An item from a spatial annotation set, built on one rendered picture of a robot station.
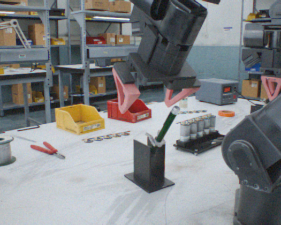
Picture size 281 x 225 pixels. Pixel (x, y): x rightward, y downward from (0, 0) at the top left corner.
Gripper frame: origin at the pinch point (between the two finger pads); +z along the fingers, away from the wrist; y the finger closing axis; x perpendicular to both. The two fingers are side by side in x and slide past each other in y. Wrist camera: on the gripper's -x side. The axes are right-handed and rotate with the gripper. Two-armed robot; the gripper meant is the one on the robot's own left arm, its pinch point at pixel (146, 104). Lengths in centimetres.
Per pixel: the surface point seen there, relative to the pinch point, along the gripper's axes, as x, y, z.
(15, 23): -250, -18, 132
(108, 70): -208, -115, 167
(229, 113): -14, -51, 25
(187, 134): -0.4, -16.2, 12.6
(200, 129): -1.5, -21.6, 13.2
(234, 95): -27, -69, 31
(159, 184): 11.5, -0.1, 8.6
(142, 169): 8.1, 2.1, 7.8
